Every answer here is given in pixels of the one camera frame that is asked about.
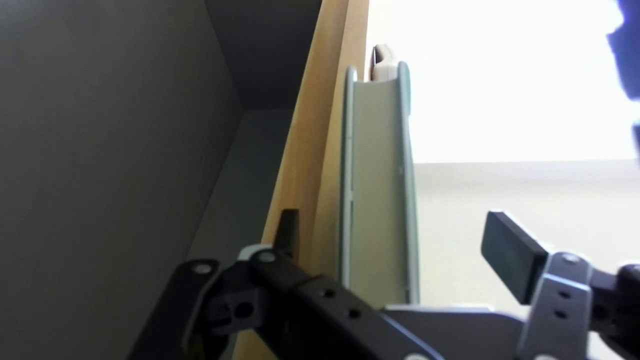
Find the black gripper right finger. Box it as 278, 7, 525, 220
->
480, 211, 640, 360

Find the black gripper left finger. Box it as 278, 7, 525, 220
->
125, 209, 442, 360

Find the teal paperback book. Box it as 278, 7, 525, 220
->
336, 61, 421, 310

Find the grey drawer with wooden front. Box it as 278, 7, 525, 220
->
0, 0, 326, 360

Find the dark blue object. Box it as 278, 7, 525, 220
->
603, 0, 640, 164

